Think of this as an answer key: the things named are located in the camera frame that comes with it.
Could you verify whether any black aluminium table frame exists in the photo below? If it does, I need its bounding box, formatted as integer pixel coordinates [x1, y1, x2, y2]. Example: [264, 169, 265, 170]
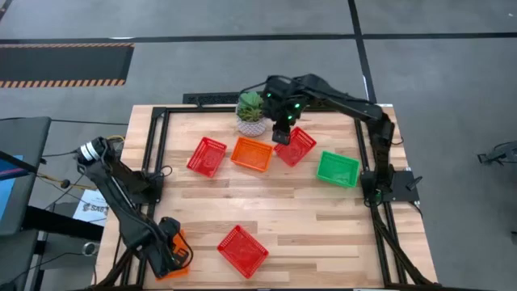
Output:
[95, 105, 435, 290]

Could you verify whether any black stand on floor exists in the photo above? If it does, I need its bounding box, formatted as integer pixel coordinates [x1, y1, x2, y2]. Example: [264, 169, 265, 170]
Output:
[477, 140, 517, 165]

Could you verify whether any green succulent plant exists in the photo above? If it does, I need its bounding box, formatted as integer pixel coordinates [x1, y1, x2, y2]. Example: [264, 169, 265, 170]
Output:
[236, 91, 266, 123]

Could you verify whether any blue sheet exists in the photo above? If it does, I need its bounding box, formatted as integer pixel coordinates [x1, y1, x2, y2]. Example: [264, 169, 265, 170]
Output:
[0, 155, 24, 221]

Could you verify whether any silver tape roll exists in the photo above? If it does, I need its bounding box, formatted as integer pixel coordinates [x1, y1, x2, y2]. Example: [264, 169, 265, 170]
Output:
[82, 241, 101, 257]

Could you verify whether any white printed paper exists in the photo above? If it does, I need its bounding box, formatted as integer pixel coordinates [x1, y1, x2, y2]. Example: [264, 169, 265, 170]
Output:
[72, 188, 110, 227]

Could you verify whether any white patterned plant pot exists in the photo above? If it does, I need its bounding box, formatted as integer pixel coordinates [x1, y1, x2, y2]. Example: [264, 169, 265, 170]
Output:
[236, 116, 268, 137]

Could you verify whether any black perforated floor strip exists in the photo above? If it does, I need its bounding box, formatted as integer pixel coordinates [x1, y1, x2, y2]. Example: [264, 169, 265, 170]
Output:
[182, 91, 243, 105]

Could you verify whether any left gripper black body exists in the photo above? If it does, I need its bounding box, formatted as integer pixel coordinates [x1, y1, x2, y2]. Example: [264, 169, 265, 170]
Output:
[157, 217, 194, 270]

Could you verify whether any red plastic mesh basket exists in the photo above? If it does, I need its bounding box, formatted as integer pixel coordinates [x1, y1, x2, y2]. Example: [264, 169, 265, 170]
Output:
[186, 136, 228, 179]
[273, 126, 317, 168]
[216, 224, 270, 280]

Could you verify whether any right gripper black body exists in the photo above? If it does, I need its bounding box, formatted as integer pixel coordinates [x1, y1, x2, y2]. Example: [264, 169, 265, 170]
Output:
[271, 105, 302, 146]

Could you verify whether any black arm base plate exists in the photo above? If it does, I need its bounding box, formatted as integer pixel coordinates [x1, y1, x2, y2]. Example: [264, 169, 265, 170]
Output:
[360, 168, 420, 203]
[132, 171, 165, 205]

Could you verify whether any black mat with orange stripes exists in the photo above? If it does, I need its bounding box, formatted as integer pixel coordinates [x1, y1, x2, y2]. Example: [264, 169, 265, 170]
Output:
[0, 42, 136, 89]

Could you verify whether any grey cart top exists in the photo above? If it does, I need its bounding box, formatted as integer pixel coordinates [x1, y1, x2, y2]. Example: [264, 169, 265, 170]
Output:
[0, 116, 53, 238]

